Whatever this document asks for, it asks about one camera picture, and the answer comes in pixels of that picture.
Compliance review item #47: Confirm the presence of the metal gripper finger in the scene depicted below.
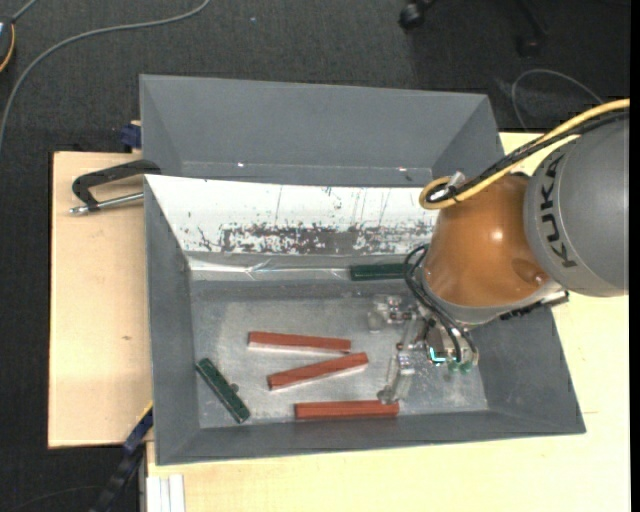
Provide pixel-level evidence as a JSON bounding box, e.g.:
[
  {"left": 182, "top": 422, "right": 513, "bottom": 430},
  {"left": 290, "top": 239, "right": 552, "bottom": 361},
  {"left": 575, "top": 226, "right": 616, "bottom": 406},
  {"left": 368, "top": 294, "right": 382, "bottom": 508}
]
[
  {"left": 376, "top": 351, "right": 417, "bottom": 405},
  {"left": 367, "top": 293, "right": 403, "bottom": 332}
]

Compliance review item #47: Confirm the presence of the dark green flat block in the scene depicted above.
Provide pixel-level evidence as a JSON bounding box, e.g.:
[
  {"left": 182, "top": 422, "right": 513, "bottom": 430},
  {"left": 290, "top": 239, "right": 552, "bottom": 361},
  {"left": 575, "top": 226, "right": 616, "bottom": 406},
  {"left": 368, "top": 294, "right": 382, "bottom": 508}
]
[
  {"left": 194, "top": 357, "right": 252, "bottom": 426},
  {"left": 348, "top": 262, "right": 410, "bottom": 283}
]

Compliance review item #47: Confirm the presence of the red-brown flat block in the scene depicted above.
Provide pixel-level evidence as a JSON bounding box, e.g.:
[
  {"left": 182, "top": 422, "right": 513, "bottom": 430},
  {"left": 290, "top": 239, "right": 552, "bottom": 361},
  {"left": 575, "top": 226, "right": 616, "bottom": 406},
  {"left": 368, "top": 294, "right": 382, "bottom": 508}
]
[
  {"left": 293, "top": 399, "right": 401, "bottom": 422},
  {"left": 246, "top": 330, "right": 353, "bottom": 358},
  {"left": 266, "top": 351, "right": 370, "bottom": 392}
]

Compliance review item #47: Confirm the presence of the grey metal bin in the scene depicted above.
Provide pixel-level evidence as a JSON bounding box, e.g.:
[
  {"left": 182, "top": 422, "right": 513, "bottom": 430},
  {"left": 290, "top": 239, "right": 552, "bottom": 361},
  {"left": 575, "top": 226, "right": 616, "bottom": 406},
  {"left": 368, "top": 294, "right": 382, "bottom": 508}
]
[{"left": 138, "top": 73, "right": 587, "bottom": 466}]

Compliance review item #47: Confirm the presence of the pale wood flat board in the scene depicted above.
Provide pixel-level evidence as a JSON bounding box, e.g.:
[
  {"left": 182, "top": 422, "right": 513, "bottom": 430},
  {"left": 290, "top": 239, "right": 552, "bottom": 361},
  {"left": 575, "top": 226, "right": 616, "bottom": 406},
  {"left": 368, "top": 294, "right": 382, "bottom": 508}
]
[{"left": 47, "top": 149, "right": 154, "bottom": 449}]

